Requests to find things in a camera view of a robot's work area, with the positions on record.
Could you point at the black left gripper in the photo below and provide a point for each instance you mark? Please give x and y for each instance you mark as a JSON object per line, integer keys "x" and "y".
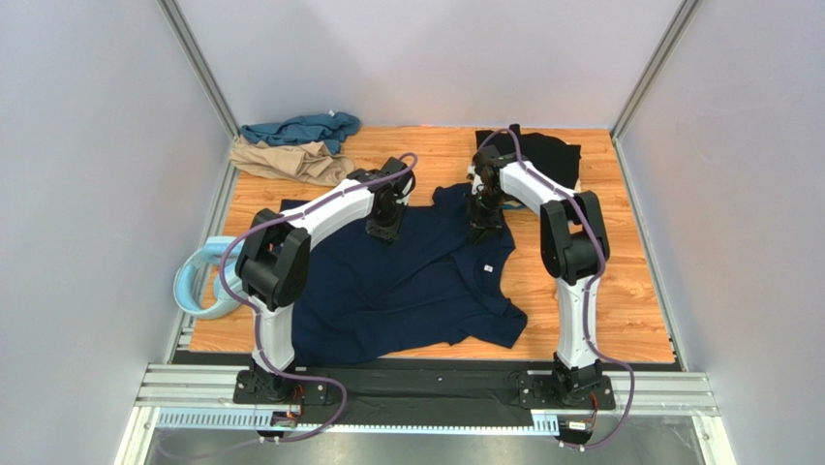
{"x": 387, "y": 234}

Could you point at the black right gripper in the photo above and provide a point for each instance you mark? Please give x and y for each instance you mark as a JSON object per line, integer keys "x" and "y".
{"x": 481, "y": 226}

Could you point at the navy blue t shirt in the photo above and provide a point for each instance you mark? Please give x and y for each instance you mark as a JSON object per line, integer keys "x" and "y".
{"x": 366, "y": 299}

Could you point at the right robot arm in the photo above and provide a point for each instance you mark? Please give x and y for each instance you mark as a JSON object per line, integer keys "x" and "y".
{"x": 573, "y": 244}

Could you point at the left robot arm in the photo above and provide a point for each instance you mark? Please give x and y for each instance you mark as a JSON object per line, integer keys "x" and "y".
{"x": 273, "y": 264}

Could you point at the folded black t shirt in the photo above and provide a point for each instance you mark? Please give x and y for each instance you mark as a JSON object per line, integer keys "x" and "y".
{"x": 551, "y": 156}

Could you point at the white cube adapter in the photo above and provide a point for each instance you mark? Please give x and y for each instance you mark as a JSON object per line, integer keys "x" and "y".
{"x": 558, "y": 293}

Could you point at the beige t shirt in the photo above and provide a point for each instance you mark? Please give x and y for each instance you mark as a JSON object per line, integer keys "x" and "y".
{"x": 310, "y": 163}

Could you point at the teal blue t shirt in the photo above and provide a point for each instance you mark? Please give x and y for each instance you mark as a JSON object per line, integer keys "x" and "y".
{"x": 332, "y": 129}

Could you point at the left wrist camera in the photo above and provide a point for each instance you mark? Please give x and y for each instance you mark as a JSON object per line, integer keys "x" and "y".
{"x": 398, "y": 181}

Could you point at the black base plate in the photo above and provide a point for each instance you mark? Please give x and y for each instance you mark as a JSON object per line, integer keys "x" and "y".
{"x": 420, "y": 392}

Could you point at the right aluminium corner post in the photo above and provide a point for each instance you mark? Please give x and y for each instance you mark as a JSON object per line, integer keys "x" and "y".
{"x": 673, "y": 33}

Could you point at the aluminium corner post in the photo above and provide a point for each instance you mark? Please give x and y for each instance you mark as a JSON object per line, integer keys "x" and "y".
{"x": 185, "y": 36}
{"x": 673, "y": 33}

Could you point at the aluminium front rail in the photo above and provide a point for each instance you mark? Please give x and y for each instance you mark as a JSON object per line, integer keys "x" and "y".
{"x": 662, "y": 418}

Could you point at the left aluminium corner post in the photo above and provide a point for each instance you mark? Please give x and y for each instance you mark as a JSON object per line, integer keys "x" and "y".
{"x": 185, "y": 36}

